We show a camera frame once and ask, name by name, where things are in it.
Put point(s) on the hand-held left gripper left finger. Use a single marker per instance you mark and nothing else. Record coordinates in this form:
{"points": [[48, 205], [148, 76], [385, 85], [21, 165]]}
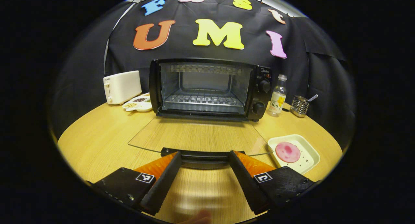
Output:
{"points": [[162, 185]]}

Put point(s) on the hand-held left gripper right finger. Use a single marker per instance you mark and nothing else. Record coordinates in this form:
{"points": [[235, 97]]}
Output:
{"points": [[248, 185]]}

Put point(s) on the pink round food slice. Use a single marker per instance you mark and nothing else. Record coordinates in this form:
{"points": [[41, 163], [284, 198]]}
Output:
{"points": [[288, 152]]}

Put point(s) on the white square plate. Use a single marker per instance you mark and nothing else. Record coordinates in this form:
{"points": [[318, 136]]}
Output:
{"points": [[309, 157]]}

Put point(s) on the black electric oven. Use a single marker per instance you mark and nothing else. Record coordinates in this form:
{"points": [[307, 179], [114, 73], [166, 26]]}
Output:
{"points": [[256, 94]]}

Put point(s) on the white divided snack dish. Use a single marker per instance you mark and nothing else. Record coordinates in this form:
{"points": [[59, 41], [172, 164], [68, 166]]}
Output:
{"points": [[139, 106]]}

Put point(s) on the clear glass bottle yellow label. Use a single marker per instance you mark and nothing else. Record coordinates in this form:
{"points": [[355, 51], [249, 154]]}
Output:
{"points": [[277, 99]]}

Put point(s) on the white toaster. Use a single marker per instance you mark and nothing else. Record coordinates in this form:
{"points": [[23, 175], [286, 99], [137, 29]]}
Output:
{"points": [[124, 86]]}

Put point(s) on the small spoon in holder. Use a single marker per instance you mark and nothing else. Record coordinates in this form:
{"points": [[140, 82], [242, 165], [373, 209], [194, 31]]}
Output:
{"points": [[313, 98]]}

